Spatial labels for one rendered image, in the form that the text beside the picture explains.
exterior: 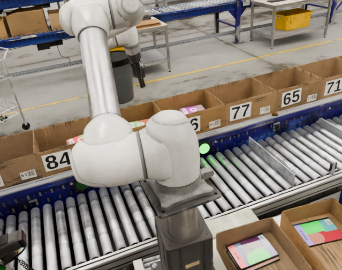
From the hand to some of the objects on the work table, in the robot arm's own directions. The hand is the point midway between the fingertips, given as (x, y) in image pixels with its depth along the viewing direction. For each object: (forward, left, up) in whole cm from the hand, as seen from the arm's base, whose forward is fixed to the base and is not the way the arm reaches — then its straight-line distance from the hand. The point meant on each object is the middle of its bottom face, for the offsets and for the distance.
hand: (141, 82), depth 206 cm
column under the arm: (-102, +20, -55) cm, 118 cm away
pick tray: (-114, -10, -56) cm, 127 cm away
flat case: (-107, -45, -55) cm, 128 cm away
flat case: (-103, -11, -53) cm, 117 cm away
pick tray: (-116, -44, -56) cm, 136 cm away
